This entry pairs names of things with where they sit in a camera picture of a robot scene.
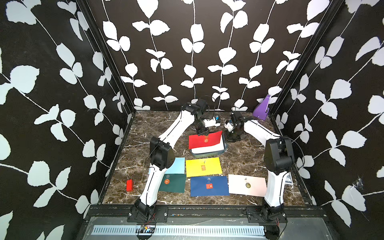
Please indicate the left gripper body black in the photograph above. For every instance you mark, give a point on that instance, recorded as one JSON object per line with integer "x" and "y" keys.
{"x": 200, "y": 127}

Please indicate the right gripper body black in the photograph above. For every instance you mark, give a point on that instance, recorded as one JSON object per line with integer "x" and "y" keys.
{"x": 234, "y": 135}

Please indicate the red envelope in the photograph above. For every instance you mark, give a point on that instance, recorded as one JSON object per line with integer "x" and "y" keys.
{"x": 212, "y": 139}

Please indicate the teal plastic storage box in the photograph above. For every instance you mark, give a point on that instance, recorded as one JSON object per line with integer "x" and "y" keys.
{"x": 208, "y": 155}

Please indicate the yellow envelope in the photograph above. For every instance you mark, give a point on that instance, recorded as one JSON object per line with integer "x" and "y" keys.
{"x": 203, "y": 167}

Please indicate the light blue envelope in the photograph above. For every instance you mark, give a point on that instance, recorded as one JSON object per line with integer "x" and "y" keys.
{"x": 178, "y": 167}

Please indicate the white envelope brown seal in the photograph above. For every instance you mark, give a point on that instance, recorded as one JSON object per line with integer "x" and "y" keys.
{"x": 210, "y": 149}

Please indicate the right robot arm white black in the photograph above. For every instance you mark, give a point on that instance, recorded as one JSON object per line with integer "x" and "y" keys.
{"x": 278, "y": 159}

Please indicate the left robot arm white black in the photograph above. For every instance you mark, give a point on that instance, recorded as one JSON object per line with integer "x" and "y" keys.
{"x": 162, "y": 154}

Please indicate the pale pink sealed envelope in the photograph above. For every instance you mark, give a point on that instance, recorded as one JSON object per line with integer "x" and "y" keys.
{"x": 247, "y": 185}

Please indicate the dark blue sealed envelope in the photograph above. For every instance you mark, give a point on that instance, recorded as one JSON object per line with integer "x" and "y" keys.
{"x": 209, "y": 186}

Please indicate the playing card deck box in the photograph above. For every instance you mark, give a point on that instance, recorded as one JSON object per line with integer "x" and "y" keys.
{"x": 289, "y": 179}

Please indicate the dark green sealed envelope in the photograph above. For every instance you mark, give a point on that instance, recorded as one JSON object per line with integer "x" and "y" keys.
{"x": 173, "y": 183}

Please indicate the small red box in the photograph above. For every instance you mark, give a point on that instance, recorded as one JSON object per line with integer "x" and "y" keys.
{"x": 129, "y": 185}

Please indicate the purple plastic stand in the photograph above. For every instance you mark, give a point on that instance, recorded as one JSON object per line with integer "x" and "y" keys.
{"x": 262, "y": 109}

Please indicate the small electronics board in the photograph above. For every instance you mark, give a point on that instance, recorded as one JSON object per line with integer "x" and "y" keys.
{"x": 145, "y": 230}

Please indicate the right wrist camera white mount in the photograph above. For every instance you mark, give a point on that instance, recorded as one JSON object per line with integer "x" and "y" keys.
{"x": 229, "y": 126}

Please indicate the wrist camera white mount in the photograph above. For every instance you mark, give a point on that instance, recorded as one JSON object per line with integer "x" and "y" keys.
{"x": 213, "y": 122}
{"x": 229, "y": 126}

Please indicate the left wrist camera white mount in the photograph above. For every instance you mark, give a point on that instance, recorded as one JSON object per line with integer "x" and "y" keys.
{"x": 213, "y": 122}

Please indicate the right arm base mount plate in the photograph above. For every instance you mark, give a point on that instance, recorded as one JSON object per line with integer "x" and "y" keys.
{"x": 265, "y": 216}

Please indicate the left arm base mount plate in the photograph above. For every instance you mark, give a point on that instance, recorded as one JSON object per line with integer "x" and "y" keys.
{"x": 156, "y": 214}

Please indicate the white perforated rail strip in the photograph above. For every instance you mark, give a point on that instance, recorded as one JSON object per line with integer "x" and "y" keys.
{"x": 181, "y": 230}

